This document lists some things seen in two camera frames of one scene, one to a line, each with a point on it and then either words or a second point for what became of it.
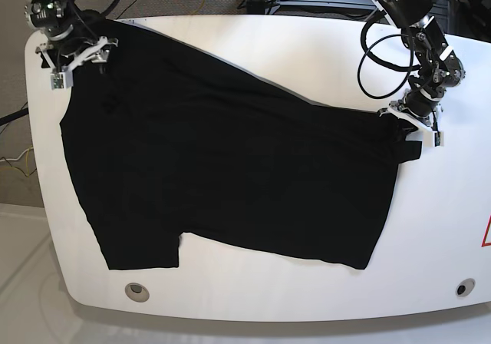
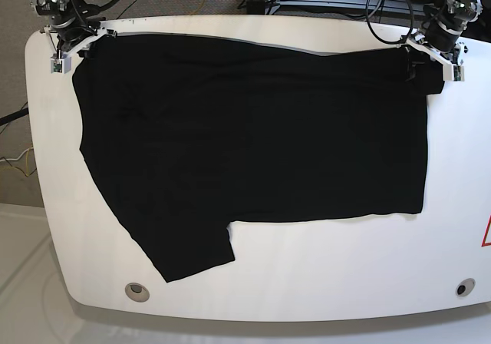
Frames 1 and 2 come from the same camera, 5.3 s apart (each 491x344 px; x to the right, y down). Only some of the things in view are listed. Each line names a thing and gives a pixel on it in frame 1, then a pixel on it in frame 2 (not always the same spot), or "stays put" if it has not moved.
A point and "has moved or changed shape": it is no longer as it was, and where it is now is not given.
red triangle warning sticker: [485, 243] stays put
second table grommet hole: [137, 292] stays put
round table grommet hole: [465, 286] stays put
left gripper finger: [102, 69] → [90, 53]
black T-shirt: [159, 144] has moved or changed shape
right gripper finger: [403, 128] → [413, 58]
